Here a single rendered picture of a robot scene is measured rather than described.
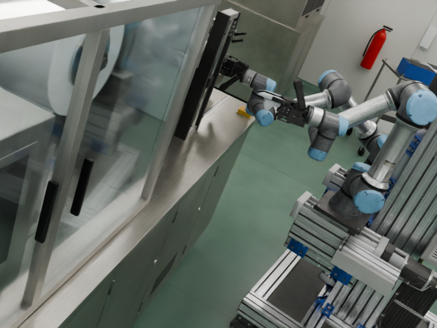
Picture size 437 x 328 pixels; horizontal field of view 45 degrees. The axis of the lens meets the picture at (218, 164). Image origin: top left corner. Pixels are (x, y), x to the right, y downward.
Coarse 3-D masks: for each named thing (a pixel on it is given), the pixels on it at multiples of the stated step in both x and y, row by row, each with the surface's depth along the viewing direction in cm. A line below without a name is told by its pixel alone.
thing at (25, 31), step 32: (64, 0) 87; (160, 0) 106; (192, 0) 121; (0, 32) 63; (32, 32) 69; (64, 32) 76; (96, 32) 87; (96, 64) 91; (192, 64) 146; (64, 160) 98; (160, 160) 160; (64, 192) 103; (32, 288) 113
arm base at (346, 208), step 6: (336, 192) 234; (342, 192) 228; (330, 198) 234; (336, 198) 231; (342, 198) 228; (348, 198) 226; (330, 204) 232; (336, 204) 229; (342, 204) 228; (348, 204) 227; (336, 210) 229; (342, 210) 227; (348, 210) 227; (354, 210) 228; (342, 216) 228; (348, 216) 228; (354, 216) 228
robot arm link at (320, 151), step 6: (312, 132) 213; (318, 132) 204; (312, 138) 209; (318, 138) 203; (324, 138) 202; (312, 144) 206; (318, 144) 204; (324, 144) 203; (330, 144) 204; (312, 150) 206; (318, 150) 204; (324, 150) 204; (312, 156) 206; (318, 156) 205; (324, 156) 206
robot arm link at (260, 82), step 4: (256, 76) 248; (260, 76) 248; (264, 76) 249; (252, 80) 248; (256, 80) 247; (260, 80) 247; (264, 80) 247; (268, 80) 247; (272, 80) 249; (252, 84) 249; (256, 84) 248; (260, 84) 247; (264, 84) 247; (268, 84) 247; (272, 84) 247; (252, 88) 251; (256, 88) 249; (260, 88) 248; (264, 88) 247; (268, 88) 247; (272, 88) 247; (256, 92) 249
